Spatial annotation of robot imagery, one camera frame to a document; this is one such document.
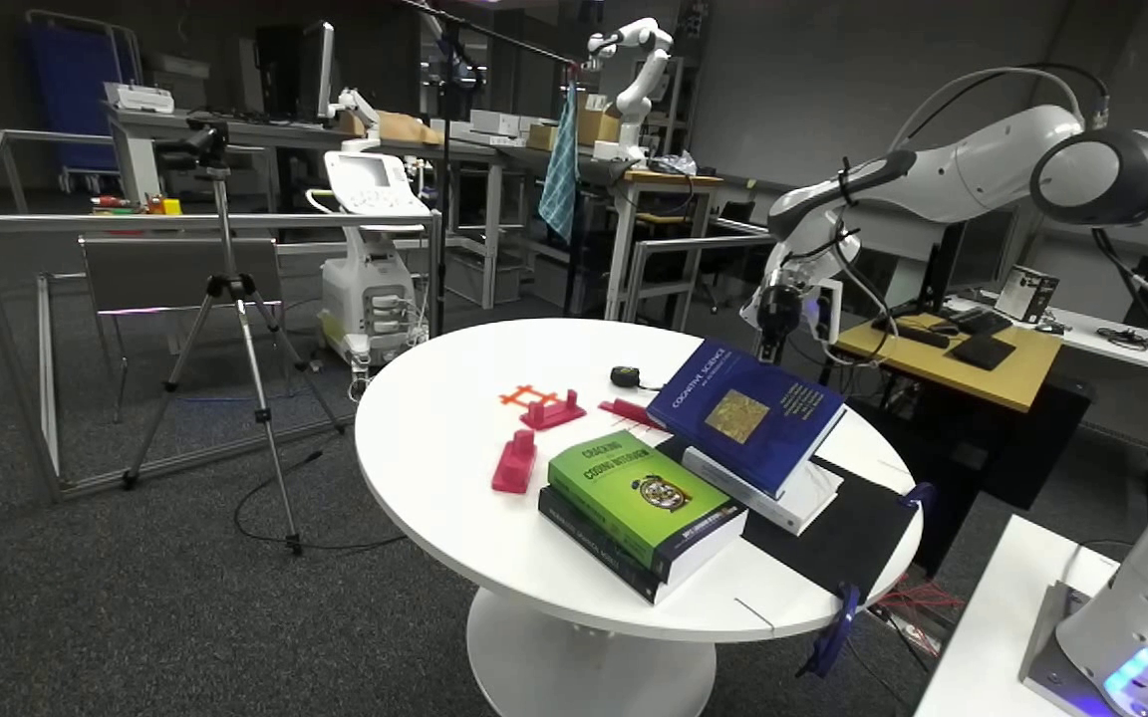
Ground blue board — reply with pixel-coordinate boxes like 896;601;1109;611
23;10;142;176

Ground black background screen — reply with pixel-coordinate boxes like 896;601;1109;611
251;16;344;128

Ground black camera on tripod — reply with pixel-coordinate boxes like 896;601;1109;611
181;117;240;172

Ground blue hanging cloth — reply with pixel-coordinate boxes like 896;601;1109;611
535;82;587;251

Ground grey panel board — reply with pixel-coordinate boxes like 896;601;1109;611
76;237;288;325

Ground grey robot arm hose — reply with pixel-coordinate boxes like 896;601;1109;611
883;62;1090;157

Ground blue hardcover book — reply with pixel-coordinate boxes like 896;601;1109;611
645;334;854;502

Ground round white table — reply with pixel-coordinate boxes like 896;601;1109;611
349;315;924;717

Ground pink and orange plastic bracket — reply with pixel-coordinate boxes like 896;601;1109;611
498;383;589;435

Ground black square pad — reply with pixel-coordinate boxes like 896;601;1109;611
894;310;960;351
944;332;1020;376

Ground green cover book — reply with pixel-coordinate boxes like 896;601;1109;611
547;425;750;571

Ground white equipment cart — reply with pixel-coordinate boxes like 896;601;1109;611
301;149;433;396

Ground white background table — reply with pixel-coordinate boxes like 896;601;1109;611
107;104;337;212

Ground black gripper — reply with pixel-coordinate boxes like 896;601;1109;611
757;282;807;371

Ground black camera tripod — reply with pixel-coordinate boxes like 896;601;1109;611
120;157;349;560

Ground pink ribbed plastic piece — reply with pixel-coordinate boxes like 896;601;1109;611
597;396;668;435

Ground cardboard box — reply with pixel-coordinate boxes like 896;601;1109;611
527;108;624;152
369;112;447;152

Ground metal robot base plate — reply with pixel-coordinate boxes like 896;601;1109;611
1017;575;1148;717

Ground white and black pendant device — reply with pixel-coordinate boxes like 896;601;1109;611
996;263;1058;332

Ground grey metal frame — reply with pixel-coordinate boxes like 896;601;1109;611
0;125;450;502

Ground black stand pole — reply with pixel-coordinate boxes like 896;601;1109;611
390;0;604;334

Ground small coloured blocks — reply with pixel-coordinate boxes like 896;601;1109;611
90;193;187;218

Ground white cover book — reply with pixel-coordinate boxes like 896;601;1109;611
678;441;848;537

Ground small pink plastic block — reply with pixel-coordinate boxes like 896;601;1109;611
490;425;543;498

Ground wooden top table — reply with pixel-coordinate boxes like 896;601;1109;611
831;310;1069;417

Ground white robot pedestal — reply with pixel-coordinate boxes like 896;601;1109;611
910;516;1148;717

